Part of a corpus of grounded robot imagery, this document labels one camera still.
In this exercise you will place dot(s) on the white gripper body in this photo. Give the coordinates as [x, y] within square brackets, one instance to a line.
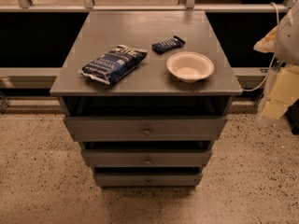
[288, 37]

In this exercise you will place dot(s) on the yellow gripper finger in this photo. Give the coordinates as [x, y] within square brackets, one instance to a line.
[267, 44]

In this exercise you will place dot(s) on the grey top drawer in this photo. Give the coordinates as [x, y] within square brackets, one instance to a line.
[112, 129]

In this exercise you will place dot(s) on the grey drawer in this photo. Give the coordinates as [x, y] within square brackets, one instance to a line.
[147, 180]
[146, 157]
[112, 129]

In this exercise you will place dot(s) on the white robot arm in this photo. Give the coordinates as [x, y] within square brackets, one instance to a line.
[287, 39]

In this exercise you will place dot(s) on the grey wooden drawer cabinet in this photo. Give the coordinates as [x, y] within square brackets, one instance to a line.
[150, 90]

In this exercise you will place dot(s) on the grey middle drawer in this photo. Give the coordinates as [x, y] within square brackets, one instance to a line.
[146, 157]

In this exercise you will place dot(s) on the grey bottom drawer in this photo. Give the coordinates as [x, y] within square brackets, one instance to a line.
[147, 180]

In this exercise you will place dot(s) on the white paper bowl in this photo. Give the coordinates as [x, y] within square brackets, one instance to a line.
[190, 67]

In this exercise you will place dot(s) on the dark blue snack bar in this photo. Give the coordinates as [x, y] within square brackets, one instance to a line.
[167, 45]

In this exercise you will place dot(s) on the blue chip bag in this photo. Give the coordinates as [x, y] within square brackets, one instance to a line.
[114, 65]

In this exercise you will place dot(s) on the metal railing frame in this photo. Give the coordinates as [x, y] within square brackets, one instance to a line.
[37, 35]

